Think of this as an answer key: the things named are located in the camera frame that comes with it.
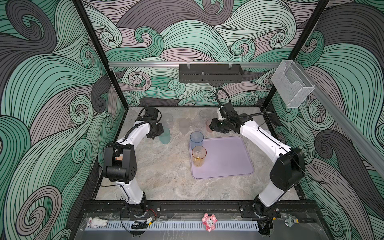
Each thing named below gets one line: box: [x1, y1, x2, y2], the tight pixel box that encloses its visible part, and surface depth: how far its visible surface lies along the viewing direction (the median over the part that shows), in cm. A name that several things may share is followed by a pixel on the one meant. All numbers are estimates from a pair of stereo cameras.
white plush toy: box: [86, 217, 108, 229], surface depth 70 cm
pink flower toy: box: [202, 213, 218, 232], surface depth 69 cm
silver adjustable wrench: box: [284, 215, 299, 227], surface depth 71 cm
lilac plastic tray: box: [189, 136, 254, 179], surface depth 91 cm
